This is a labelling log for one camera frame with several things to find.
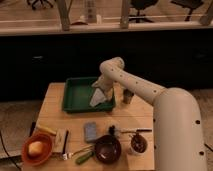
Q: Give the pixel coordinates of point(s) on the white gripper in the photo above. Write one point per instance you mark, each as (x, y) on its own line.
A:
(99, 95)

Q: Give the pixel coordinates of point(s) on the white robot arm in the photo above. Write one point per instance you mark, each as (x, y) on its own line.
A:
(177, 127)

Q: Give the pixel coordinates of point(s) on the green plastic tray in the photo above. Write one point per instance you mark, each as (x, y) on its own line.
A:
(77, 96)

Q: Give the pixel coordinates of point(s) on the small metal cup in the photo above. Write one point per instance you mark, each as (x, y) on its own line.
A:
(127, 96)

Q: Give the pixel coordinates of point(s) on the black marker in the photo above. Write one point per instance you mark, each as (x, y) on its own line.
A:
(65, 141)

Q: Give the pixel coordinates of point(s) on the silver fork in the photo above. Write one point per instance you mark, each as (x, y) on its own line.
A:
(69, 155)

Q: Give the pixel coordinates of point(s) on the dark brown bowl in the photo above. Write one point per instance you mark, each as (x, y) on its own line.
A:
(107, 149)

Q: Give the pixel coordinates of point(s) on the white mug with brown inside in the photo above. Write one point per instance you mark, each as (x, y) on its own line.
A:
(138, 144)

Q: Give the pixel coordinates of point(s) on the black office chair right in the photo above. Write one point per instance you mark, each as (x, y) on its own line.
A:
(139, 5)

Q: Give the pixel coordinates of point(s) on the black office chair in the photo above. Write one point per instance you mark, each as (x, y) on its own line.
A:
(139, 5)
(32, 3)

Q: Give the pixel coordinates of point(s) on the green cucumber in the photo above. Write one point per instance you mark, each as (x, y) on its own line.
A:
(80, 160)

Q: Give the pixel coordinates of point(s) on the orange bowl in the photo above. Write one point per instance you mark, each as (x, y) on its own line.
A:
(46, 153)

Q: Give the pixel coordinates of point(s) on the yellow round fruit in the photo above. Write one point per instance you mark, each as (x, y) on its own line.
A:
(35, 148)

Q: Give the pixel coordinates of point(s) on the black office chair left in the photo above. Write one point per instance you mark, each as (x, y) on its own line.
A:
(32, 3)

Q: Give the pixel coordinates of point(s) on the black handled brush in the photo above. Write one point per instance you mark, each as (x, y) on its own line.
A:
(112, 130)

